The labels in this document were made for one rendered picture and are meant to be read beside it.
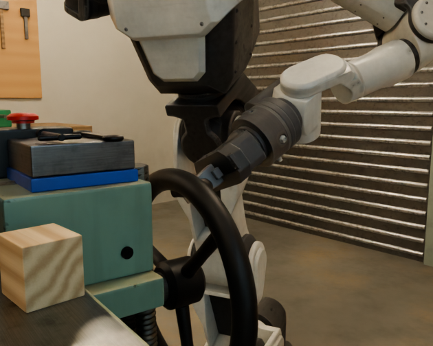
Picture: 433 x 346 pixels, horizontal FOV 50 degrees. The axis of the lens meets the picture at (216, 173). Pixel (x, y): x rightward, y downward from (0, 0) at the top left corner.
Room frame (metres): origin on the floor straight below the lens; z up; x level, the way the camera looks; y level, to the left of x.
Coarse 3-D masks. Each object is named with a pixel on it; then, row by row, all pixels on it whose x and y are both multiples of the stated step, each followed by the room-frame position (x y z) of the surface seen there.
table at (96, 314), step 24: (0, 288) 0.33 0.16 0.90; (96, 288) 0.40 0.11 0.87; (120, 288) 0.40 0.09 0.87; (144, 288) 0.41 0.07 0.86; (0, 312) 0.29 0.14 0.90; (24, 312) 0.29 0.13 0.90; (48, 312) 0.29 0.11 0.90; (72, 312) 0.29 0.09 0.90; (96, 312) 0.29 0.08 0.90; (120, 312) 0.40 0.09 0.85; (0, 336) 0.26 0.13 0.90; (24, 336) 0.26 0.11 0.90; (48, 336) 0.26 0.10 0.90; (72, 336) 0.26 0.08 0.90; (96, 336) 0.26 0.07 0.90; (120, 336) 0.26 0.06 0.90
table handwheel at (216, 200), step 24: (168, 168) 0.57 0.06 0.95; (192, 192) 0.51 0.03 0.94; (216, 216) 0.48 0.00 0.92; (216, 240) 0.47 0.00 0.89; (240, 240) 0.47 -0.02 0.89; (168, 264) 0.54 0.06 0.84; (192, 264) 0.52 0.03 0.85; (240, 264) 0.45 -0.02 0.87; (168, 288) 0.53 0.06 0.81; (192, 288) 0.54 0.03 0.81; (240, 288) 0.44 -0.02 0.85; (240, 312) 0.44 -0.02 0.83; (240, 336) 0.44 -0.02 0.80
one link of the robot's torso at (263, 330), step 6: (258, 324) 1.37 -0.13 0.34; (264, 324) 1.39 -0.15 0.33; (258, 330) 1.35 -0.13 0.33; (264, 330) 1.35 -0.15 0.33; (270, 330) 1.34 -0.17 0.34; (276, 330) 1.34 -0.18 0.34; (258, 336) 1.35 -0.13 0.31; (264, 336) 1.35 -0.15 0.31; (270, 336) 1.30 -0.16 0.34; (276, 336) 1.32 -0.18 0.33; (264, 342) 1.35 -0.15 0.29; (270, 342) 1.27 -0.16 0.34; (276, 342) 1.30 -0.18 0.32; (282, 342) 1.35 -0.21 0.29
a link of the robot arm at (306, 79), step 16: (304, 64) 0.76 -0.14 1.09; (320, 64) 0.75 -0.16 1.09; (336, 64) 0.75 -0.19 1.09; (352, 64) 0.79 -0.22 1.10; (288, 80) 0.73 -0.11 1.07; (304, 80) 0.73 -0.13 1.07; (320, 80) 0.72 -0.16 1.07; (336, 80) 0.74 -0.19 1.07; (352, 80) 0.75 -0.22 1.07; (304, 96) 0.73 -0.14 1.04; (336, 96) 0.82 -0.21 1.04; (352, 96) 0.77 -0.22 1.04
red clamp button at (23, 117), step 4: (8, 116) 0.46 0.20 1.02; (12, 116) 0.46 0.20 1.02; (16, 116) 0.46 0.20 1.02; (20, 116) 0.46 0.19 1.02; (24, 116) 0.46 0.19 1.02; (28, 116) 0.46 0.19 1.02; (32, 116) 0.47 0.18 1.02; (36, 116) 0.47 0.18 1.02; (12, 120) 0.46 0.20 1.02; (16, 120) 0.46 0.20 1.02; (20, 120) 0.46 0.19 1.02; (24, 120) 0.46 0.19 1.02; (28, 120) 0.47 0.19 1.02; (32, 120) 0.47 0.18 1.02
